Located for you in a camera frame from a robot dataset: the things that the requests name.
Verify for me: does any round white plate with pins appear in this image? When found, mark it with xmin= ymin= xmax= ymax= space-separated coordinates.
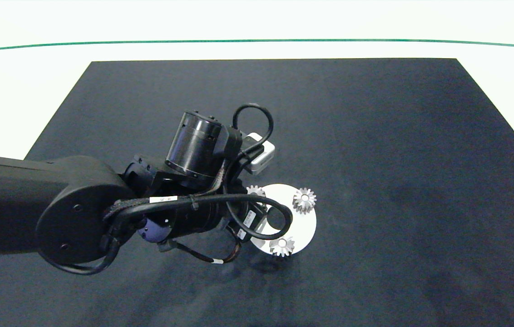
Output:
xmin=250 ymin=183 xmax=317 ymax=256

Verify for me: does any dark table mat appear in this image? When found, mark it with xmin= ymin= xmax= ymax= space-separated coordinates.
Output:
xmin=0 ymin=58 xmax=514 ymax=327

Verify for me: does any long black tagged cable loop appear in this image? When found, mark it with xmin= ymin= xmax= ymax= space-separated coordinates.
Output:
xmin=103 ymin=194 xmax=293 ymax=241

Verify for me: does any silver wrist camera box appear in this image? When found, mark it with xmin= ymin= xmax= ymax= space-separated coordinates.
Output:
xmin=242 ymin=132 xmax=276 ymax=176

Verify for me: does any braided cable with white tag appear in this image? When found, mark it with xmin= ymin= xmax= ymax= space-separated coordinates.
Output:
xmin=162 ymin=240 xmax=242 ymax=265

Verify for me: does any black camera cable loop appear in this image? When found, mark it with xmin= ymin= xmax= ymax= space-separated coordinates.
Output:
xmin=232 ymin=104 xmax=274 ymax=157

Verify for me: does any black elbow cable loop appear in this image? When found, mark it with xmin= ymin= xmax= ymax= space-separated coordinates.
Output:
xmin=38 ymin=227 xmax=122 ymax=276

